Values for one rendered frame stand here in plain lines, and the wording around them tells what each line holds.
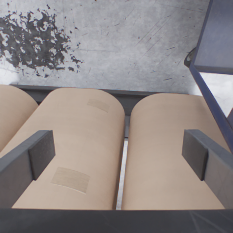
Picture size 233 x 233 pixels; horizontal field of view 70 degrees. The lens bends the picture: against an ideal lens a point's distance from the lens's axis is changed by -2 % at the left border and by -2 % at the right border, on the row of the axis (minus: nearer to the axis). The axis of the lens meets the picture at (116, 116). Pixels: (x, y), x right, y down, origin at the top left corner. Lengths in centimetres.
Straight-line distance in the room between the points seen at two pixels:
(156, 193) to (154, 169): 7
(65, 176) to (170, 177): 26
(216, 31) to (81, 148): 65
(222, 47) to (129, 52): 40
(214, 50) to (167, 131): 41
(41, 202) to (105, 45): 72
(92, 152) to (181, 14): 68
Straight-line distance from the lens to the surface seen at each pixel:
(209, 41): 79
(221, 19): 79
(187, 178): 47
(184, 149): 17
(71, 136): 54
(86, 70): 98
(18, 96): 91
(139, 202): 46
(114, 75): 95
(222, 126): 49
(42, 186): 46
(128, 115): 88
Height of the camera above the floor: 85
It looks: 50 degrees down
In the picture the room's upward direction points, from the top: 168 degrees counter-clockwise
